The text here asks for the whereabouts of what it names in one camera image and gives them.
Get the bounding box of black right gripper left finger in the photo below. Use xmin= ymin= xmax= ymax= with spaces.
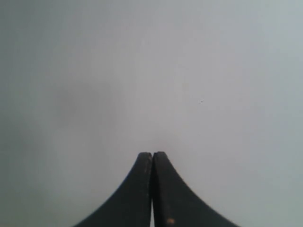
xmin=76 ymin=152 xmax=152 ymax=227

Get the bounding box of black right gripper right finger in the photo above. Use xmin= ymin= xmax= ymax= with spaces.
xmin=151 ymin=152 xmax=237 ymax=227

